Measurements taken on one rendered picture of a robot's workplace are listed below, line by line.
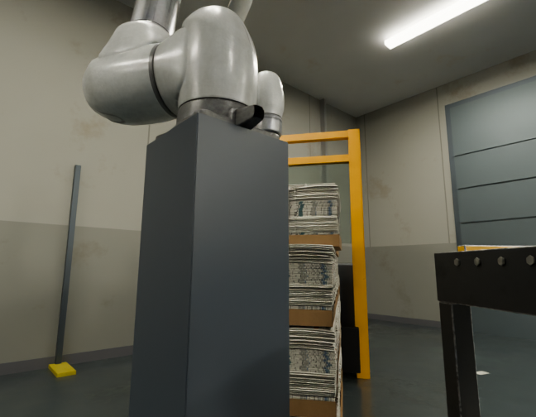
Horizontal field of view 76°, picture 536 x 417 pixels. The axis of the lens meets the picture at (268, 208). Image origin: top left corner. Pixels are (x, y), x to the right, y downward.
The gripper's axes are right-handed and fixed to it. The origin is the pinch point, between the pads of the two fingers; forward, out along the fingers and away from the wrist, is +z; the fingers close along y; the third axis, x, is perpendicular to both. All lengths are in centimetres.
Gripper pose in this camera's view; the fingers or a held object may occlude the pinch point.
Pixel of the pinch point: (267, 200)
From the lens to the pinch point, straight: 104.4
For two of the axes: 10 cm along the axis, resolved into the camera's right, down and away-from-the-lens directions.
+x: -2.1, -1.8, -9.6
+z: 0.0, 9.8, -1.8
